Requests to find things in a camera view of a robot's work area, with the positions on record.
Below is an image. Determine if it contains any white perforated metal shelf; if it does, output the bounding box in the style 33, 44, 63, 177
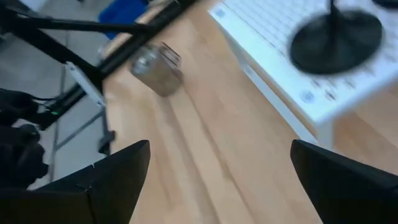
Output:
207, 0, 398, 150

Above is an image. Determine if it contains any white metal bracket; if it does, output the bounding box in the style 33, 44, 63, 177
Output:
65, 61, 107, 110

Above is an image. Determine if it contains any silver cylindrical candle holder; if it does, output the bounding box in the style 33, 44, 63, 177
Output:
128, 42, 185, 98

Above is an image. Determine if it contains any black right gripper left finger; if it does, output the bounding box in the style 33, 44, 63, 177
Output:
0, 139, 152, 224

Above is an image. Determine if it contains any blue bin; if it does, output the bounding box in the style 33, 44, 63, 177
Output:
98, 0, 150, 40

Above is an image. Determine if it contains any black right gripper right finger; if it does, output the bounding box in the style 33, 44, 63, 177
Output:
289, 139, 398, 224

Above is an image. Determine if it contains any black aluminium table frame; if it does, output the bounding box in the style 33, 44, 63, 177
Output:
0, 0, 200, 156

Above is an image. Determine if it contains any black candlestick holder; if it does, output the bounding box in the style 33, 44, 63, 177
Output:
288, 0, 384, 76

